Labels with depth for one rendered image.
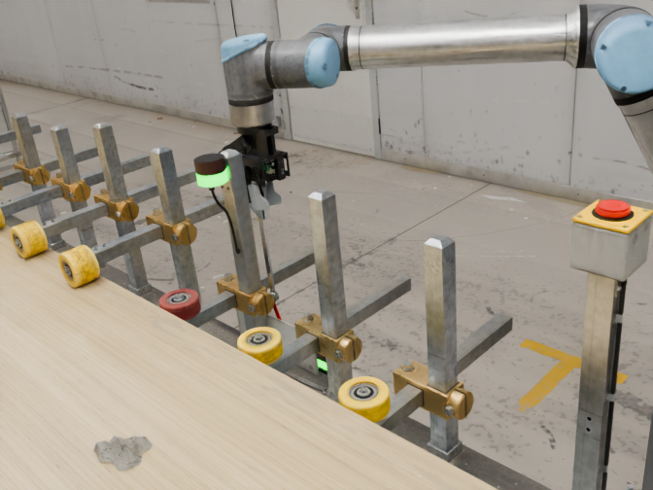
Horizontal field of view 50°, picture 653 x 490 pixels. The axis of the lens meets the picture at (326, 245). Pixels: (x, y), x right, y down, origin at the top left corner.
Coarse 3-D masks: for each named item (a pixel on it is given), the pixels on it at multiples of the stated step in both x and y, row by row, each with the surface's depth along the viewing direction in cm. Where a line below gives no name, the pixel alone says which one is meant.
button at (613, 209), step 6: (600, 204) 85; (606, 204) 85; (612, 204) 85; (618, 204) 85; (624, 204) 84; (600, 210) 84; (606, 210) 84; (612, 210) 83; (618, 210) 83; (624, 210) 83; (630, 210) 83; (606, 216) 84; (612, 216) 83; (618, 216) 83; (624, 216) 83
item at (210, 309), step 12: (300, 252) 166; (312, 252) 166; (276, 264) 161; (288, 264) 161; (300, 264) 163; (264, 276) 157; (276, 276) 158; (288, 276) 161; (216, 300) 149; (228, 300) 150; (204, 312) 146; (216, 312) 148; (192, 324) 144
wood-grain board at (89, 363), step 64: (0, 256) 171; (0, 320) 142; (64, 320) 139; (128, 320) 137; (0, 384) 121; (64, 384) 119; (128, 384) 118; (192, 384) 116; (256, 384) 114; (0, 448) 106; (64, 448) 104; (192, 448) 102; (256, 448) 100; (320, 448) 99; (384, 448) 98
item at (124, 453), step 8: (104, 440) 103; (112, 440) 103; (120, 440) 102; (128, 440) 103; (136, 440) 103; (144, 440) 102; (96, 448) 102; (104, 448) 103; (112, 448) 102; (120, 448) 101; (128, 448) 102; (136, 448) 102; (144, 448) 102; (104, 456) 101; (112, 456) 101; (120, 456) 100; (128, 456) 100; (136, 456) 100; (120, 464) 100; (128, 464) 99; (136, 464) 99
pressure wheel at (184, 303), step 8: (168, 296) 143; (176, 296) 142; (184, 296) 143; (192, 296) 142; (160, 304) 140; (168, 304) 140; (176, 304) 139; (184, 304) 139; (192, 304) 140; (176, 312) 139; (184, 312) 139; (192, 312) 140; (184, 320) 140
